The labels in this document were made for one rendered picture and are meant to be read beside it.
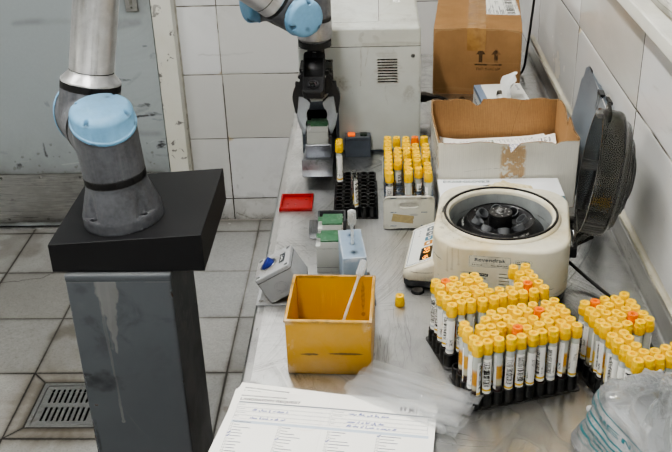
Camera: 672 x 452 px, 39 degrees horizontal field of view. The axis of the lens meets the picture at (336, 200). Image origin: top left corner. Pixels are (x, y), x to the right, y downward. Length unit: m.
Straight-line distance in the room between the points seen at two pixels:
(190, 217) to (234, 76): 1.81
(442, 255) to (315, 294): 0.23
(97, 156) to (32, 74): 1.96
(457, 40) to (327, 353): 1.25
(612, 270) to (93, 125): 0.96
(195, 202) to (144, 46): 1.73
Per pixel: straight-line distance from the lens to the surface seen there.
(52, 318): 3.35
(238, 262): 3.50
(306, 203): 1.96
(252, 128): 3.63
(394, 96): 2.14
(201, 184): 1.91
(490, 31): 2.49
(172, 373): 1.89
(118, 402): 1.97
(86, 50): 1.83
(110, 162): 1.73
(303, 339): 1.44
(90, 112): 1.74
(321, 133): 2.06
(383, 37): 2.10
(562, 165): 1.93
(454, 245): 1.58
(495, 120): 2.12
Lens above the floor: 1.77
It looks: 27 degrees down
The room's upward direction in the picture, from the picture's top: 2 degrees counter-clockwise
